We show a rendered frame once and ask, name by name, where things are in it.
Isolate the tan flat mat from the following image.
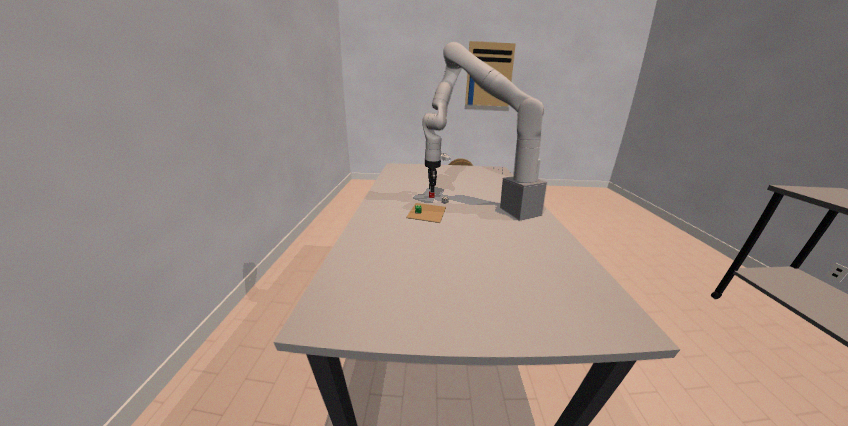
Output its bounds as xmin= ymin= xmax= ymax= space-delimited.
xmin=407 ymin=203 xmax=446 ymax=223

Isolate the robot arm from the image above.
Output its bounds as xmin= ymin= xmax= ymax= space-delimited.
xmin=422 ymin=42 xmax=544 ymax=183

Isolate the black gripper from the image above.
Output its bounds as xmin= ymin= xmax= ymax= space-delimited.
xmin=425 ymin=160 xmax=441 ymax=193

